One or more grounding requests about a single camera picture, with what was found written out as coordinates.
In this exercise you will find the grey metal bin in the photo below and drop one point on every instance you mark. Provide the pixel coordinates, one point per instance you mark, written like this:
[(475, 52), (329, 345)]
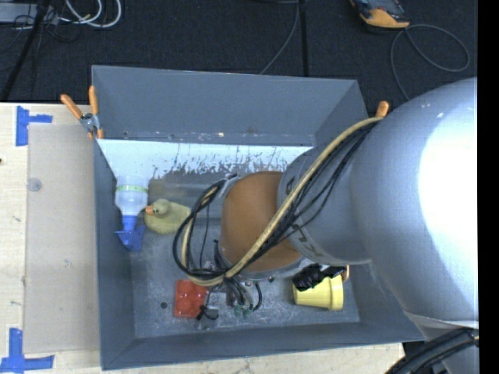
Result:
[(218, 103)]

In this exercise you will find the yellow cup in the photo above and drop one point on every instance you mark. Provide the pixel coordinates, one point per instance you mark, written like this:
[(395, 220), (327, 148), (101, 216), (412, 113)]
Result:
[(323, 296)]

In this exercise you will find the black crumpled piece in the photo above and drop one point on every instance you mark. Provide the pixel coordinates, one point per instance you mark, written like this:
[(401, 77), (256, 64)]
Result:
[(312, 277)]

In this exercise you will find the pale flat board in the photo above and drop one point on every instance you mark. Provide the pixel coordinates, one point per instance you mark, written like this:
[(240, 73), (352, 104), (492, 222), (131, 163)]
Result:
[(58, 240)]

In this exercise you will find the yellow rubber duck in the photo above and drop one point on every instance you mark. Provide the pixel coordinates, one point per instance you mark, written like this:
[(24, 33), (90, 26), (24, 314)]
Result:
[(167, 218)]

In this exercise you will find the clear spray bottle blue trigger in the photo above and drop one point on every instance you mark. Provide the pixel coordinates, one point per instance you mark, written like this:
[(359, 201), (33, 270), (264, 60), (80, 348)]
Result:
[(130, 199)]

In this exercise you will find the red plastic block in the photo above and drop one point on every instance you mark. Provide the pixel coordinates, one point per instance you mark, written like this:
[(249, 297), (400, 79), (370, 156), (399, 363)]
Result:
[(189, 298)]

